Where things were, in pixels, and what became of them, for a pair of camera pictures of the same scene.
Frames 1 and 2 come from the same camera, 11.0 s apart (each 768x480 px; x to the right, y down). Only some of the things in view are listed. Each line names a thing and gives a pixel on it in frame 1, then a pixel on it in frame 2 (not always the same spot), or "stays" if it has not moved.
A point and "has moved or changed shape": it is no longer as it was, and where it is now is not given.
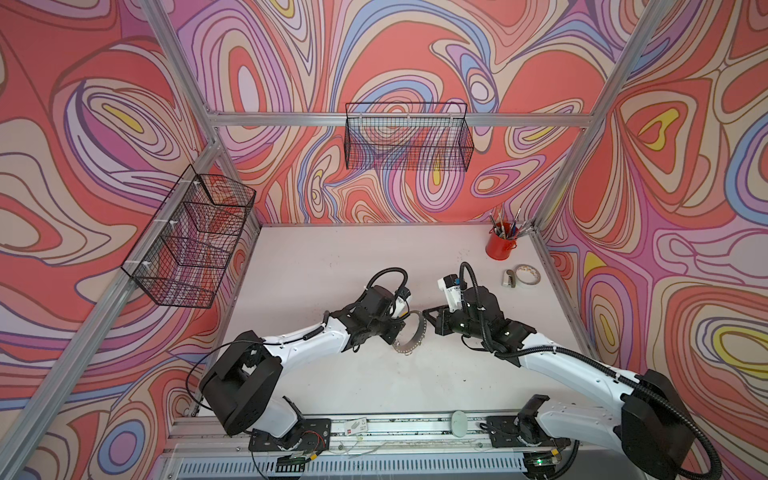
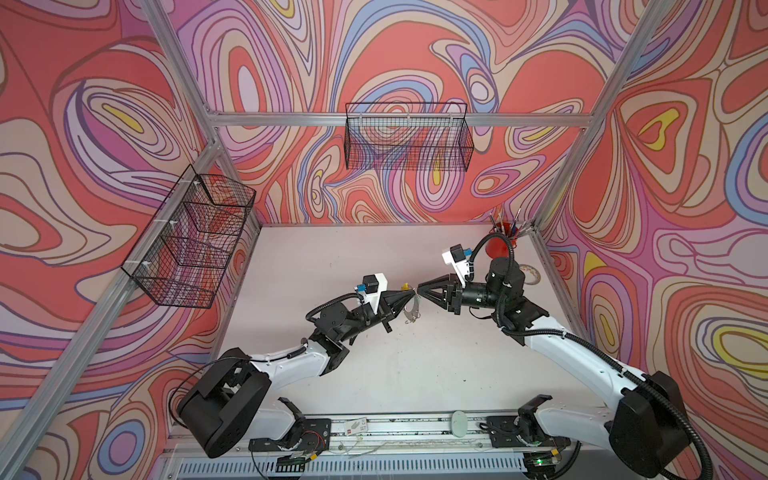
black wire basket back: x=408 y=136 stays
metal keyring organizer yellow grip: x=409 y=348 has moved or changed shape
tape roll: x=528 y=274 stays
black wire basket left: x=184 y=252 stays
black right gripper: x=442 y=322 to x=452 y=296
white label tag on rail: x=356 y=426 stays
